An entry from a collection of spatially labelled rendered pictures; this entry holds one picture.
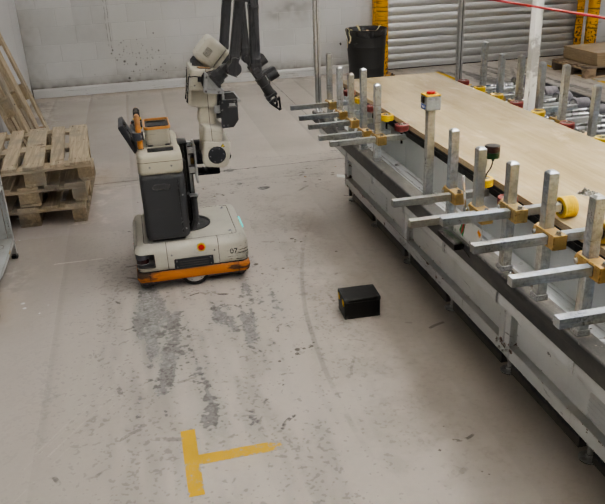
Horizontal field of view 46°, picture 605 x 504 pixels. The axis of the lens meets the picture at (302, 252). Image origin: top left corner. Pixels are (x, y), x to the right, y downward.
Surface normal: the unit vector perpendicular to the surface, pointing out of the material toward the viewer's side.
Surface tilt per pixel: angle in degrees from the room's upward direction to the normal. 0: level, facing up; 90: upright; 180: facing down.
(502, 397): 0
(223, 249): 90
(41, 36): 90
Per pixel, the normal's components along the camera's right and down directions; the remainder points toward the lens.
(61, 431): -0.04, -0.91
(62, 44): 0.23, 0.39
